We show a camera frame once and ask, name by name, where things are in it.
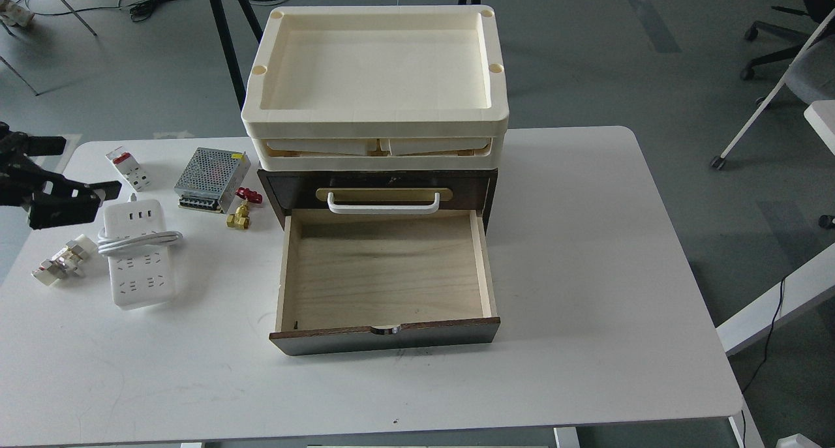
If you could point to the brass valve red handle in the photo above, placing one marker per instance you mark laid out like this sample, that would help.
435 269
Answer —
240 219

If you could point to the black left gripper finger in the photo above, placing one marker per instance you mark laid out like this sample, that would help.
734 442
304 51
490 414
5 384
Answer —
96 193

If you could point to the white side desk edge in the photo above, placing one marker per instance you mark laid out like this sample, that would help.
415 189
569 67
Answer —
802 290

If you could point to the white table leg frame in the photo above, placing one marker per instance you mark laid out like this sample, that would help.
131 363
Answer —
809 75

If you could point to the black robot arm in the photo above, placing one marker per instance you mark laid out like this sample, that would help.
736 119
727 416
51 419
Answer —
9 168

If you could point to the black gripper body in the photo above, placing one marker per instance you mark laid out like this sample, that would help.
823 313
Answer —
50 199

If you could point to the metal mesh power supply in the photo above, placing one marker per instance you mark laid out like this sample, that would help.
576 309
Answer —
211 178

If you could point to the white red circuit breaker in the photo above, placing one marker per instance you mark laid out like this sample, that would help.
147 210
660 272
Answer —
127 166

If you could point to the white power strip with cable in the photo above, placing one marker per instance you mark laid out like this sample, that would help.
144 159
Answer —
137 245

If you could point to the open wooden drawer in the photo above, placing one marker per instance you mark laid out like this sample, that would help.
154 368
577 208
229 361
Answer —
378 282

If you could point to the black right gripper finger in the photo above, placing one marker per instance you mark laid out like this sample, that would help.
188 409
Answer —
36 146

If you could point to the cream plastic stacked tray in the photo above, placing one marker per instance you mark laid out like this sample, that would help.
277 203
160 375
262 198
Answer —
378 88

